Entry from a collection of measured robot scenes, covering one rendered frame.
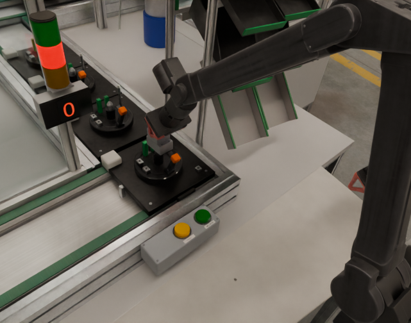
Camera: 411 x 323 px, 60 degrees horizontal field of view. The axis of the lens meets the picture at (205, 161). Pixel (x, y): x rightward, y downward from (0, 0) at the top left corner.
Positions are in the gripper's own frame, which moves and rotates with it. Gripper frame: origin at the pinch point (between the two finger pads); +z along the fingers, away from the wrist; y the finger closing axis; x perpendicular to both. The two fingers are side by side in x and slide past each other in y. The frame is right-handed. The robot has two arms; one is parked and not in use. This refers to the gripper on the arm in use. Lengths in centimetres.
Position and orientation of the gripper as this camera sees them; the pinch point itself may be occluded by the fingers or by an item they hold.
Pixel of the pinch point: (158, 130)
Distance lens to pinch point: 97.3
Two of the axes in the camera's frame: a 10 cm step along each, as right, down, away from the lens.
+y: -7.5, 4.2, -5.1
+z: -4.2, 2.9, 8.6
